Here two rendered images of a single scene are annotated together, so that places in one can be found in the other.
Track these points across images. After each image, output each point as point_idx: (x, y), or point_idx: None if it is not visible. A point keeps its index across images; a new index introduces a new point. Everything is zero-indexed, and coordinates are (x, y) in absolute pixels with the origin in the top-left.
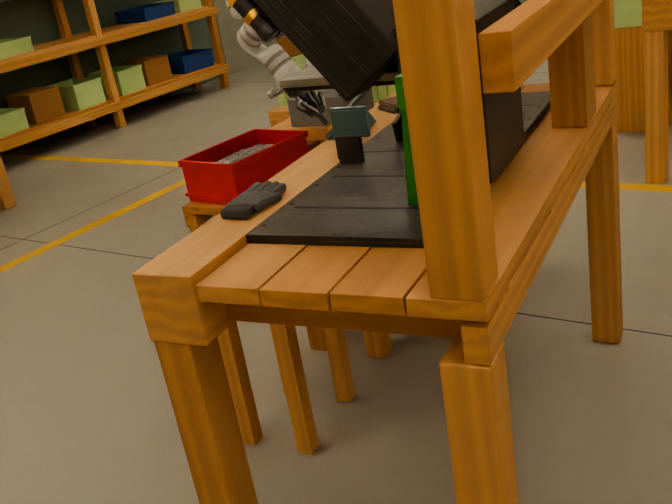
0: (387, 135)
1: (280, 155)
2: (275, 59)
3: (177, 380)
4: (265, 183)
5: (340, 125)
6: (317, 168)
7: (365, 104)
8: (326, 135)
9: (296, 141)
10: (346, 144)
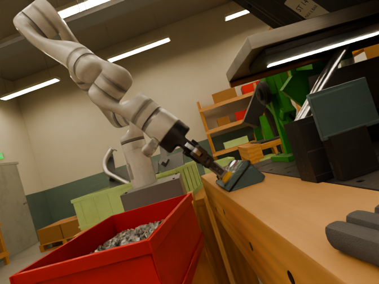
0: (295, 168)
1: (184, 222)
2: (149, 105)
3: None
4: (375, 213)
5: (331, 116)
6: (325, 194)
7: (185, 189)
8: (227, 186)
9: (189, 204)
10: (349, 143)
